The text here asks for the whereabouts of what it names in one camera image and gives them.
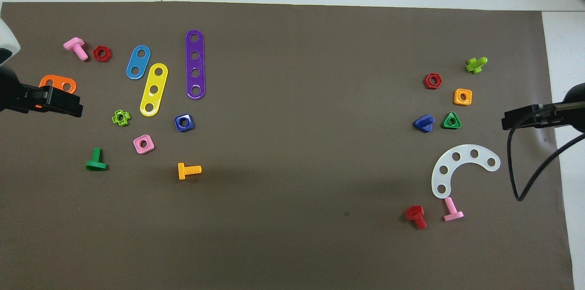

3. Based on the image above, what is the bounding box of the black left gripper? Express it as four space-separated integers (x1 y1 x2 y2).
18 84 84 118

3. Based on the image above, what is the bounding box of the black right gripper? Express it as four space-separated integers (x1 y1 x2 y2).
501 103 567 131

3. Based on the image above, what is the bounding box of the blue square plastic nut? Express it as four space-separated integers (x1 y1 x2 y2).
174 113 195 133

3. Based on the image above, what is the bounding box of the orange square plastic nut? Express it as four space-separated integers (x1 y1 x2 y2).
453 88 473 106

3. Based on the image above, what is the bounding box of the green plastic screw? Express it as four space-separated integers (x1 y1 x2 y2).
85 147 108 172

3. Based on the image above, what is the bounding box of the pink plastic screw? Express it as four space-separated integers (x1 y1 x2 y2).
63 37 89 62
443 196 465 222

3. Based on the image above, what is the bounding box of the green triangular plastic nut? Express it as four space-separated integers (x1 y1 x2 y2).
441 111 462 130

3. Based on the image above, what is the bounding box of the lime green flower nut left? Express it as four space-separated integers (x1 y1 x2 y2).
465 57 488 74

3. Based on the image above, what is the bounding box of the pink square plastic nut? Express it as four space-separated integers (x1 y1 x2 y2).
133 134 155 154

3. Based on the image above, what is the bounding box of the orange plastic screw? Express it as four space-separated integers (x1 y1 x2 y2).
177 162 202 180

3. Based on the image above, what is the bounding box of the red plastic screw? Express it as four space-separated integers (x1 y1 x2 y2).
405 205 428 230

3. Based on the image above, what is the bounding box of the orange heart-shaped plastic plate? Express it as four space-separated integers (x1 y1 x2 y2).
39 74 77 95

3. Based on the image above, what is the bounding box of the white curved five-hole strip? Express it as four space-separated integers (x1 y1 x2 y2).
431 144 501 200

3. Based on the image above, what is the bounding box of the blue two-hole plastic strip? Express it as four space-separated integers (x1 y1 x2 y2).
126 45 152 80

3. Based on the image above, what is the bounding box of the yellow three-hole plastic strip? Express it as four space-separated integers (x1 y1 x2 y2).
139 63 169 117

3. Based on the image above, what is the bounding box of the purple four-hole plastic strip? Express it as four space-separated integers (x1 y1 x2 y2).
185 30 206 100

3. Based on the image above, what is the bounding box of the brown table mat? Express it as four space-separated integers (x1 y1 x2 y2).
0 1 575 290

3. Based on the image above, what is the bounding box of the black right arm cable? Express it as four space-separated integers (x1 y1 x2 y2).
506 106 585 202

